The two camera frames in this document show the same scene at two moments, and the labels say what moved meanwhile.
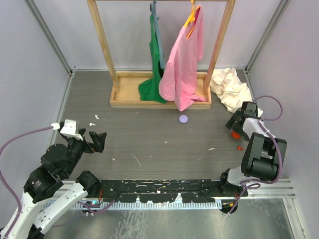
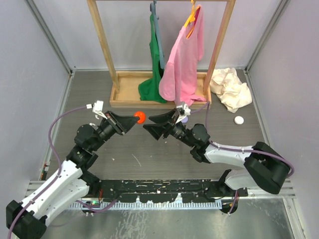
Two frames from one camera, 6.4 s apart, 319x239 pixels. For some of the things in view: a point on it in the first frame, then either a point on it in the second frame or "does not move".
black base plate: (165, 191) does not move
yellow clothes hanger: (192, 18) does not move
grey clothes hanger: (152, 8) does not move
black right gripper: (233, 119) → (156, 130)
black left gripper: (98, 141) → (124, 122)
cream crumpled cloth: (226, 84) does not move
